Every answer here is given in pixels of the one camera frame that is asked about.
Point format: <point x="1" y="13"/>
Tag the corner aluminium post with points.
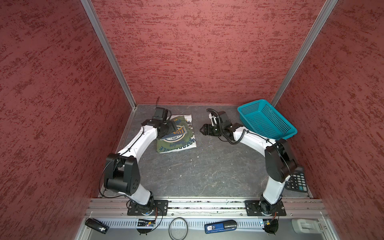
<point x="320" y="21"/>
<point x="97" y="26"/>

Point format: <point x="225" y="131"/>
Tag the black calculator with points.
<point x="297" y="181"/>

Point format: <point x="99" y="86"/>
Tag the right corner aluminium post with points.
<point x="320" y="21"/>

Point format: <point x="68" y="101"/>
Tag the black box device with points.
<point x="97" y="225"/>

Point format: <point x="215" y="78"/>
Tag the white tank top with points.
<point x="189" y="120"/>

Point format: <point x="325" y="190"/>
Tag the blue black device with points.
<point x="223" y="226"/>

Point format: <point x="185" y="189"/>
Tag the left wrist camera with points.
<point x="161" y="114"/>

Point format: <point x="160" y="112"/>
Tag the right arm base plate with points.
<point x="252" y="207"/>

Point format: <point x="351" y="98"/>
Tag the grey white device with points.
<point x="306" y="226"/>

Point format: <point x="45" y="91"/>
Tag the green tank top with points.
<point x="177" y="135"/>

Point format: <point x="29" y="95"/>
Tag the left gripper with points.
<point x="172" y="128"/>

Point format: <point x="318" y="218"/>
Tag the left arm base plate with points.
<point x="159" y="208"/>

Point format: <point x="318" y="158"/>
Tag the right circuit board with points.
<point x="271" y="226"/>

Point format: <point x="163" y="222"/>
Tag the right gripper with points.
<point x="209" y="131"/>

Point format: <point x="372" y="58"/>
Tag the left circuit board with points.
<point x="145" y="226"/>

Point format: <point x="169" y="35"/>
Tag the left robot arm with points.
<point x="122" y="174"/>

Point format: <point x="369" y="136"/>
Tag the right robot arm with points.
<point x="279" y="159"/>

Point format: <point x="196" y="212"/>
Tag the aluminium rail frame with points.
<point x="199" y="211"/>

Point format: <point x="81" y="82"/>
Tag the teal plastic basket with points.
<point x="262" y="118"/>

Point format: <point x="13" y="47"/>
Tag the left corner aluminium post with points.
<point x="97" y="26"/>

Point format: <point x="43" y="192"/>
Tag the circuit board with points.
<point x="271" y="226"/>
<point x="145" y="226"/>

